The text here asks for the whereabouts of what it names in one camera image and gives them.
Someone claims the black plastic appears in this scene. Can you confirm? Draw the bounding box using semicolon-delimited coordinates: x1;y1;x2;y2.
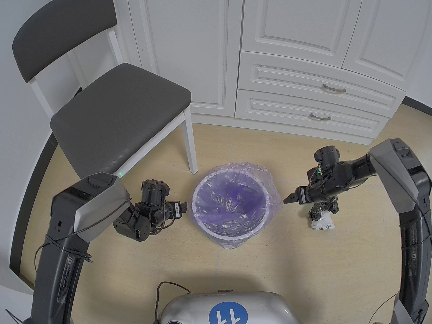
307;194;340;221

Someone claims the grey and white chair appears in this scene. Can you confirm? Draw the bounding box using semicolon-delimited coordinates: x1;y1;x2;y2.
12;0;198;181

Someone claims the black cable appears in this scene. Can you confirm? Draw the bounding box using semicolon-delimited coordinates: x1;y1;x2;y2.
155;281;194;324

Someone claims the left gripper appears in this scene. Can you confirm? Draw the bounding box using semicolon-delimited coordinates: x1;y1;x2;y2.
164;201;188;219

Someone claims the white wardrobe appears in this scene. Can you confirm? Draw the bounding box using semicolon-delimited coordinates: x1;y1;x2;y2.
113;0;428;146

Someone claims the crumpled white paper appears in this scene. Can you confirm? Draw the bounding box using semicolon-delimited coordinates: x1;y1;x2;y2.
310;213;335;231

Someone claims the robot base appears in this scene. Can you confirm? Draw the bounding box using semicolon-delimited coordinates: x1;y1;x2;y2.
161;290;301;324

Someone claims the purple plastic bag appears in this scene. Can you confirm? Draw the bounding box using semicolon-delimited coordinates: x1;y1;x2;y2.
191;162;282;250

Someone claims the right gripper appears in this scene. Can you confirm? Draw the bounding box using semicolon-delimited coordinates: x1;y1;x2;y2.
296;181;335;206

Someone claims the white trash bin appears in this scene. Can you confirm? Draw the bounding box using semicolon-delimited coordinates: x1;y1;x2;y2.
192;167;270;248

